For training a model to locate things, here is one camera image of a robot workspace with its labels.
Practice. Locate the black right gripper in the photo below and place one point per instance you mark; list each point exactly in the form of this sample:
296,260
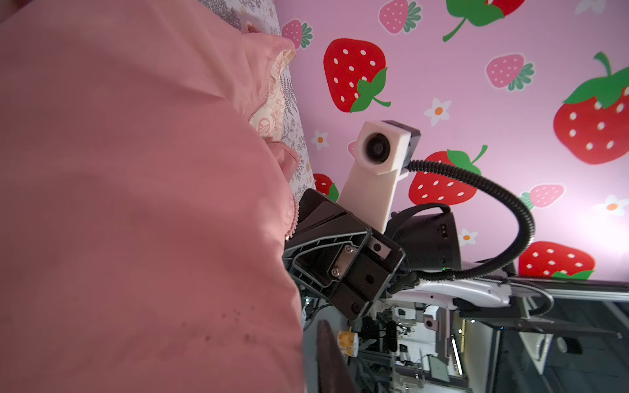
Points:
338,257

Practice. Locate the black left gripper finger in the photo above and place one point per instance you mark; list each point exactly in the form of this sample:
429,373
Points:
333,374

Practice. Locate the pink Snoopy hooded jacket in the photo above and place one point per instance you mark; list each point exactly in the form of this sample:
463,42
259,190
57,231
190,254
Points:
143,217

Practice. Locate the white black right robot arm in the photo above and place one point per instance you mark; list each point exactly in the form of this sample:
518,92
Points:
432,272

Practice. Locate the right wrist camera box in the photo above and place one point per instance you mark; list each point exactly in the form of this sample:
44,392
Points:
381,152

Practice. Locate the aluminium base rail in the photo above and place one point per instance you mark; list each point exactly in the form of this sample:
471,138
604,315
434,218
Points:
579,290

